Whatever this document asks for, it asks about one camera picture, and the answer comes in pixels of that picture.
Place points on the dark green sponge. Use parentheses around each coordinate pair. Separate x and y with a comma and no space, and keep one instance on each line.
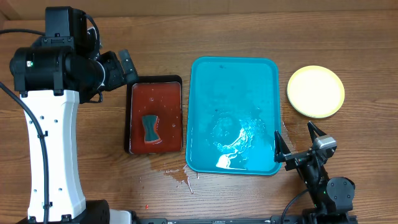
(150,124)

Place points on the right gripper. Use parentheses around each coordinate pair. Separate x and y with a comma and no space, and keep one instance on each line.
(297,161)

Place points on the yellow-green plate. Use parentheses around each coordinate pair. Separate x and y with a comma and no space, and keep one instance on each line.
(315,91)

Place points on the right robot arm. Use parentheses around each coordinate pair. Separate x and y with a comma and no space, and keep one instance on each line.
(332,197)

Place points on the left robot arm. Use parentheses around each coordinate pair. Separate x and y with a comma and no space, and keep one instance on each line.
(52,79)

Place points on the teal plastic tray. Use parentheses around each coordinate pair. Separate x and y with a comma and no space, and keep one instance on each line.
(233,113)

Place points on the black tray with red water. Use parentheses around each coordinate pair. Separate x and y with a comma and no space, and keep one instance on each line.
(161,96)

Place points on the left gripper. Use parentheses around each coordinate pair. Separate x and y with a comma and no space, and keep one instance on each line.
(114,79)

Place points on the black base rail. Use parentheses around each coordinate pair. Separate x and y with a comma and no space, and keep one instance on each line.
(217,220)

